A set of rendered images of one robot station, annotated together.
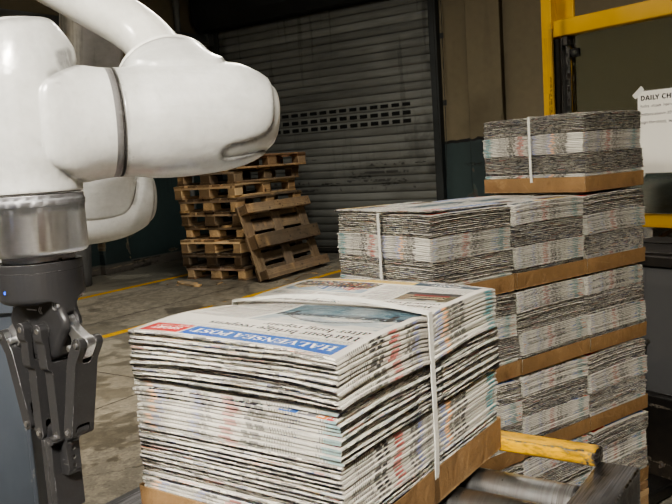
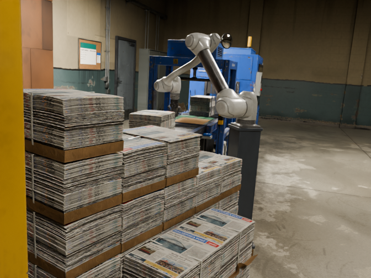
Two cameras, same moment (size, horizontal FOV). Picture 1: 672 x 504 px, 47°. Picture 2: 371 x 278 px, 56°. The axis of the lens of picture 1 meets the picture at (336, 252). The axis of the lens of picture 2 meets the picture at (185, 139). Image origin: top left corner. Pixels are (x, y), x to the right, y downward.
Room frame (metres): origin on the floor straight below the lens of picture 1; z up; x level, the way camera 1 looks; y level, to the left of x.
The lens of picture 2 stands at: (3.87, -0.72, 1.40)
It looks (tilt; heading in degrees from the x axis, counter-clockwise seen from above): 11 degrees down; 161
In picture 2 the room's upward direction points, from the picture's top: 4 degrees clockwise
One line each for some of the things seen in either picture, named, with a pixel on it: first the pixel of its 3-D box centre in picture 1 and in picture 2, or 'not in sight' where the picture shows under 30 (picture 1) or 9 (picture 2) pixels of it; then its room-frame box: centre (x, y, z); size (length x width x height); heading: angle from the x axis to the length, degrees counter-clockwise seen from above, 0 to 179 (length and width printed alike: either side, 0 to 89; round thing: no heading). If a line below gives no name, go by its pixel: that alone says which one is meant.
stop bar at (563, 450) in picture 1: (446, 431); not in sight; (1.07, -0.14, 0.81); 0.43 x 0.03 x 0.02; 55
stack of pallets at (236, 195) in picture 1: (245, 213); not in sight; (8.69, 0.99, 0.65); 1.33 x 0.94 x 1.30; 149
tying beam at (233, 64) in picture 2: not in sight; (195, 63); (-0.31, 0.83, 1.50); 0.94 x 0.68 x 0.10; 55
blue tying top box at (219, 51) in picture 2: not in sight; (196, 50); (-0.31, 0.83, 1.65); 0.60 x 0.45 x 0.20; 55
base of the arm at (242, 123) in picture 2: not in sight; (244, 122); (1.39, 0.65, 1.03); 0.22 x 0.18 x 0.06; 179
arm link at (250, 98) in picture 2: not in sight; (246, 105); (1.42, 0.64, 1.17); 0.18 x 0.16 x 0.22; 116
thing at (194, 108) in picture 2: not in sight; (202, 105); (-0.78, 1.15, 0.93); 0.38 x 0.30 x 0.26; 145
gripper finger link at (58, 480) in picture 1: (65, 471); not in sight; (0.70, 0.27, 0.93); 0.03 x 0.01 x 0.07; 145
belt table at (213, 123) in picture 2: not in sight; (191, 123); (-0.31, 0.83, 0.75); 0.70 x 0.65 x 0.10; 145
